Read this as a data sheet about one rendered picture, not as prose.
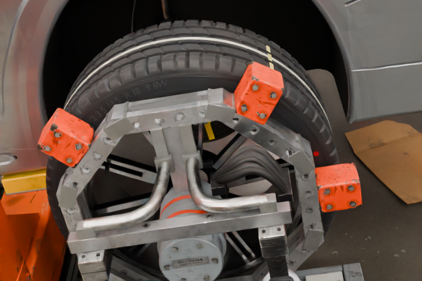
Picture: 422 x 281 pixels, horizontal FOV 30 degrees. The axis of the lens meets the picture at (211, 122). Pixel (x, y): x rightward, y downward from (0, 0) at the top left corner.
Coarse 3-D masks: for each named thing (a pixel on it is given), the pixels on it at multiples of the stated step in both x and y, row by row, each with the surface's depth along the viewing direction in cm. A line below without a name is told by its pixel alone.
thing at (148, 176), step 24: (240, 144) 171; (120, 168) 175; (144, 168) 174; (216, 168) 174; (96, 192) 185; (120, 192) 200; (264, 192) 203; (96, 216) 181; (240, 240) 184; (144, 264) 186; (240, 264) 187
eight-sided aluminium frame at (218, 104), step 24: (168, 96) 159; (192, 96) 158; (216, 96) 156; (120, 120) 155; (144, 120) 156; (168, 120) 156; (192, 120) 156; (240, 120) 156; (96, 144) 158; (264, 144) 158; (288, 144) 158; (72, 168) 166; (96, 168) 161; (312, 168) 161; (72, 192) 164; (312, 192) 164; (72, 216) 168; (312, 216) 168; (288, 240) 177; (312, 240) 171; (120, 264) 180; (264, 264) 181; (288, 264) 174
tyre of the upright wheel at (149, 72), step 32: (160, 32) 173; (192, 32) 171; (224, 32) 173; (96, 64) 176; (128, 64) 164; (160, 64) 160; (192, 64) 159; (224, 64) 160; (288, 64) 175; (96, 96) 163; (128, 96) 162; (160, 96) 162; (288, 96) 163; (320, 96) 185; (96, 128) 166; (288, 128) 166; (320, 128) 167; (320, 160) 170; (64, 224) 179
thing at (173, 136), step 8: (168, 128) 157; (176, 128) 157; (168, 136) 158; (176, 136) 158; (168, 144) 159; (176, 144) 159; (168, 152) 160; (176, 152) 160; (176, 160) 161; (176, 168) 162; (184, 168) 162; (176, 176) 163; (184, 176) 163; (176, 184) 164; (184, 184) 164; (176, 192) 165
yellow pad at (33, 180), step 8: (8, 176) 220; (16, 176) 219; (24, 176) 218; (32, 176) 218; (40, 176) 218; (8, 184) 219; (16, 184) 219; (24, 184) 219; (32, 184) 219; (40, 184) 219; (8, 192) 220; (16, 192) 220; (24, 192) 220
